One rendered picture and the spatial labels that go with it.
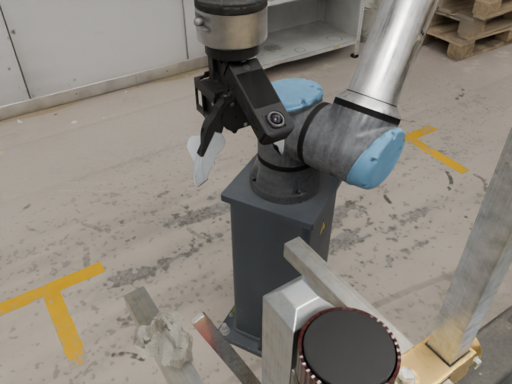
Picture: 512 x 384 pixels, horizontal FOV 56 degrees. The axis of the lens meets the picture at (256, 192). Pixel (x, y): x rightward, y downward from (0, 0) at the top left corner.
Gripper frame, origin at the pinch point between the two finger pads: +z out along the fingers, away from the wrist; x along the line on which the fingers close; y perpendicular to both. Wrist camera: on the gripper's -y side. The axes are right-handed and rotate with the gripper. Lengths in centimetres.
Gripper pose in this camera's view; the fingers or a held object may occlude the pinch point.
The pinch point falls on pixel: (243, 173)
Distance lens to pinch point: 72.8
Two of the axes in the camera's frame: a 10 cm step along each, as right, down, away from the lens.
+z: 0.0, 7.8, 6.3
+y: -5.4, -5.3, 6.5
